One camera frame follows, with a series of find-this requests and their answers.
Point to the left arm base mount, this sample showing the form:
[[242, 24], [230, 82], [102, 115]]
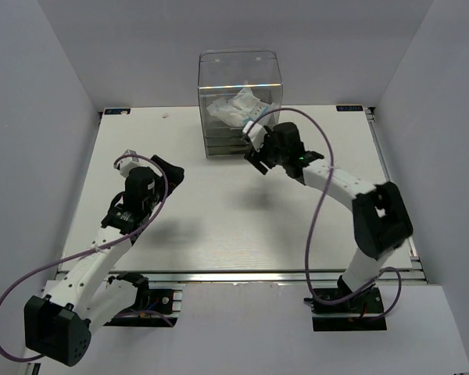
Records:
[[159, 306]]

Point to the blue label sticker right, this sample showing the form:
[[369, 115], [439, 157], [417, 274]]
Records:
[[349, 108]]

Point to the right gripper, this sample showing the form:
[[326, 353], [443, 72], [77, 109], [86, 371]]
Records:
[[269, 139]]

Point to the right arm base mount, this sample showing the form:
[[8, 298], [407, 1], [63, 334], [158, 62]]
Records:
[[360, 313]]

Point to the blue label sticker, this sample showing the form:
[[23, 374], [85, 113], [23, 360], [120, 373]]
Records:
[[349, 108], [116, 112]]

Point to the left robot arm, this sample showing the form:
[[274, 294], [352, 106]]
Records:
[[60, 324]]

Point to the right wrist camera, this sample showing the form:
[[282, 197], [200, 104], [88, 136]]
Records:
[[254, 134]]

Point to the blue label sticker left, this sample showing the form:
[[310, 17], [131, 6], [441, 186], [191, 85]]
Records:
[[116, 112]]

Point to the clear acrylic drawer organizer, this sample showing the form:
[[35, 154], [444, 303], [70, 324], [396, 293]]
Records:
[[235, 86]]

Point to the aluminium table rail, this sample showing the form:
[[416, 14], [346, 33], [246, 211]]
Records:
[[412, 275]]

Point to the cotton pad bag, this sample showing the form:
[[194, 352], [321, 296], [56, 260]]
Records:
[[249, 105], [225, 112]]

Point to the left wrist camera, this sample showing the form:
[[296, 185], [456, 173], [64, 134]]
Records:
[[127, 164]]

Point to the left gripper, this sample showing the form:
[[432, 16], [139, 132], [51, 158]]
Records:
[[174, 174]]

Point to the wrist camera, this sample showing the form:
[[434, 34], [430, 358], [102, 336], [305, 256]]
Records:
[[254, 134], [127, 164]]

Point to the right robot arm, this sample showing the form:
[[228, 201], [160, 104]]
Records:
[[381, 223]]

